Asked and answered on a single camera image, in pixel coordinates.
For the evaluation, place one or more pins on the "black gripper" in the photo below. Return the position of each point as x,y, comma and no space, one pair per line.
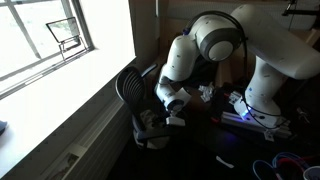
165,116

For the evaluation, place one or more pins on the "light grey clothing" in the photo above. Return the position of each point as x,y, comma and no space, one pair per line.
150,118

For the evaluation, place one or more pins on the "aluminium rail robot base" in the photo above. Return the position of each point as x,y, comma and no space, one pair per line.
253,125

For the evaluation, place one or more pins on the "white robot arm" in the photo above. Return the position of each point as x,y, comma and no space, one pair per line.
273,43

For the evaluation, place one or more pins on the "black office chair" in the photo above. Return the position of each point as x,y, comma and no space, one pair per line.
130,87

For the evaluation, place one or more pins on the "crumpled white paper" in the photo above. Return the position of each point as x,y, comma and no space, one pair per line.
206,91

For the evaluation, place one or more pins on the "black box with red tab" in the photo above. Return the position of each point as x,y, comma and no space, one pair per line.
220,100

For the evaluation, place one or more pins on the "black backpack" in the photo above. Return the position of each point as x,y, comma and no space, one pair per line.
203,71

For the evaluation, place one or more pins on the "white strip on floor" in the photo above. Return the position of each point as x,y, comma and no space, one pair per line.
225,162

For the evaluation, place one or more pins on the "printed paper sheet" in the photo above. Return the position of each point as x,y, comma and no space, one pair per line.
65,165

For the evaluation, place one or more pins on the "white cup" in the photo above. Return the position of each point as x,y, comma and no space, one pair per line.
312,173

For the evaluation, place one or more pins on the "wall heater cover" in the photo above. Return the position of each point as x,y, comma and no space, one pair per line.
106,143

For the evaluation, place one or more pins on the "window frame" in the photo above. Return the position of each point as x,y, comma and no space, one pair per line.
80,26

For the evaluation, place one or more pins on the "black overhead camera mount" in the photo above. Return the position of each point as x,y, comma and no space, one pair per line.
300,12

